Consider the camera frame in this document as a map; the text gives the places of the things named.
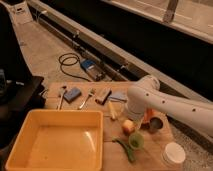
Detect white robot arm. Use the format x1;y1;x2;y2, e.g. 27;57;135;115
124;75;213;137

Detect small metal cup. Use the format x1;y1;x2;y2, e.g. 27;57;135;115
149;117;163;133

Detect green plastic cup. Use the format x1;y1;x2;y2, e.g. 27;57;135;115
128;132;144;150

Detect white paper cup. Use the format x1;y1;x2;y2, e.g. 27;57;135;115
162;142;186;164

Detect orange bowl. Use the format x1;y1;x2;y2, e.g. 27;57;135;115
143;108;155;124

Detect yellow corn piece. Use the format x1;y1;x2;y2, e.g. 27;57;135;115
108;101;117;120

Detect light blue cloth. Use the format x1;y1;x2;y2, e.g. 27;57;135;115
109;92;127;102

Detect wooden board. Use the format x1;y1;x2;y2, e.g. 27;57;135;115
46;82;182;171

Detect brown wooden block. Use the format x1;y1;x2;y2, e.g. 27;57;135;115
95;88;111;105

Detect metal fork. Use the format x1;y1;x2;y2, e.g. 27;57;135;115
78;88;95;110

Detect blue sponge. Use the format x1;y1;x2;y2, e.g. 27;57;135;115
64;87;81;103

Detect blue power box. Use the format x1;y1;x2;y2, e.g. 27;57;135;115
80;59;105;81

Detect yellow plastic bin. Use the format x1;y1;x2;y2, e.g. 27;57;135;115
5;110;103;171

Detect black side table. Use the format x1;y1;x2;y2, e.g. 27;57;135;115
0;76;45;148

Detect black cable loop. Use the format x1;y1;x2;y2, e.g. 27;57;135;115
58;52;93;83

